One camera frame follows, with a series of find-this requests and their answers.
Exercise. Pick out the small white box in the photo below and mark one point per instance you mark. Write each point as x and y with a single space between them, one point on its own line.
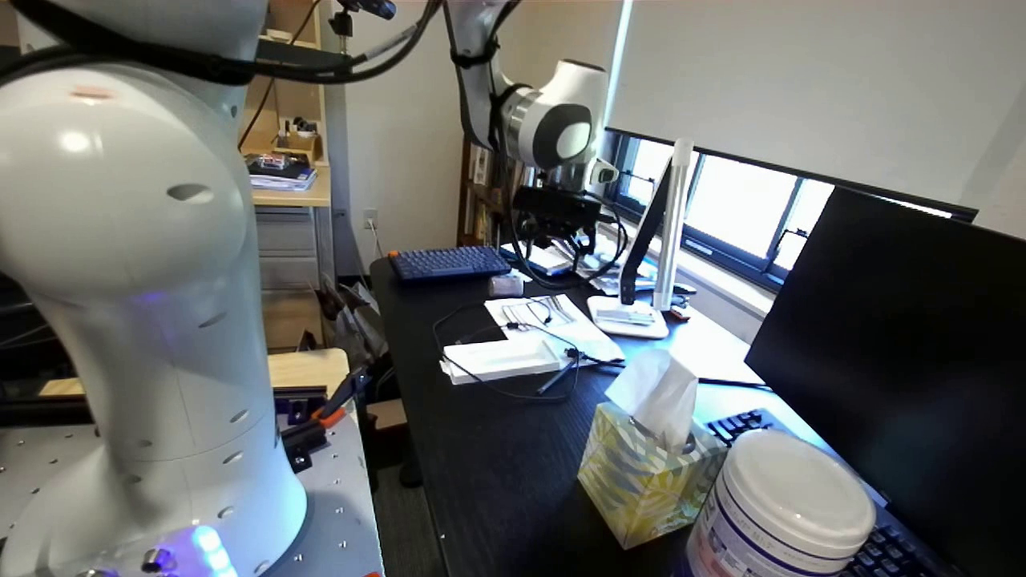
508 283

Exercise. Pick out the white perforated mount plate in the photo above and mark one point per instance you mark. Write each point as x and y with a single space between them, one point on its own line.
340 502

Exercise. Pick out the black keyboard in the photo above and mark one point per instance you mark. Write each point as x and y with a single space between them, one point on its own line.
737 424

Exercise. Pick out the black computer monitor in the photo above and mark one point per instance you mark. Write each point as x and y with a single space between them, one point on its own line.
908 364

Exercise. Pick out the yellow patterned tissue box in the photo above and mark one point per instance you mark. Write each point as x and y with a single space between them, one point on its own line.
641 482

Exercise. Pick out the black framed window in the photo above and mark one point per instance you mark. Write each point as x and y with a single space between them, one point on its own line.
747 208

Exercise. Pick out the white wall outlet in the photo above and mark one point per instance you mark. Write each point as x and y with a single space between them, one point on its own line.
370 220

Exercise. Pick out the small brown cardboard box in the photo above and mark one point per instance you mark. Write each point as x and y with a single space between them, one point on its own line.
387 413

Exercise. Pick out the stack of books and papers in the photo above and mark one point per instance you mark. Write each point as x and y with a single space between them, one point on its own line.
610 274

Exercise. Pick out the light wooden box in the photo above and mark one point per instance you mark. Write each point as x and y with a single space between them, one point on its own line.
309 368

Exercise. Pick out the dark wooden bookshelf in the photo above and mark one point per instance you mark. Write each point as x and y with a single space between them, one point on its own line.
482 202

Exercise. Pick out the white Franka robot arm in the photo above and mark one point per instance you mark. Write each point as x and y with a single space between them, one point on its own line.
128 268

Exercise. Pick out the black tool with red tip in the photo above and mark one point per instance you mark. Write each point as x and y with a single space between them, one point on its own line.
324 417

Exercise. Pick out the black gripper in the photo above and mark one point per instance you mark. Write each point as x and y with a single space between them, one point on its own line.
555 208

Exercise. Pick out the beige roller blind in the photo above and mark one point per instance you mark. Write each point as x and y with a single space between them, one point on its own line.
836 84

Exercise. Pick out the light wooden shelf unit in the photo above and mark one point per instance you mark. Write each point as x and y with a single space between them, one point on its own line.
291 130

